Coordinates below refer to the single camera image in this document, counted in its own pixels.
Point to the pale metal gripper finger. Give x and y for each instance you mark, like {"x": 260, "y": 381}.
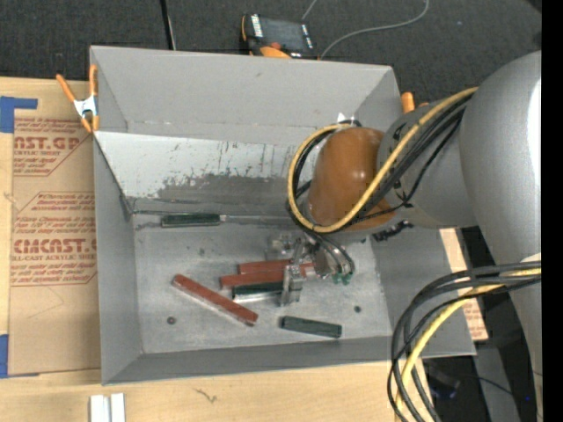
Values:
{"x": 281, "y": 246}
{"x": 292, "y": 286}

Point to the red-brown flat block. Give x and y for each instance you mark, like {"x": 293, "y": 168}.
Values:
{"x": 215, "y": 299}
{"x": 253, "y": 278}
{"x": 264, "y": 265}

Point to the dark green flat block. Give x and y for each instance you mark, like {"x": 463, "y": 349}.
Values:
{"x": 257, "y": 290}
{"x": 190, "y": 220}
{"x": 310, "y": 326}

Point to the grey metal bin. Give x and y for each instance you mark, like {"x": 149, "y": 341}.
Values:
{"x": 246, "y": 178}

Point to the brown cardboard board red print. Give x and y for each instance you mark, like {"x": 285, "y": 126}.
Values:
{"x": 53, "y": 235}

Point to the black cylinder on white bracket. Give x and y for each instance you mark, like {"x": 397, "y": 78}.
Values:
{"x": 391, "y": 231}

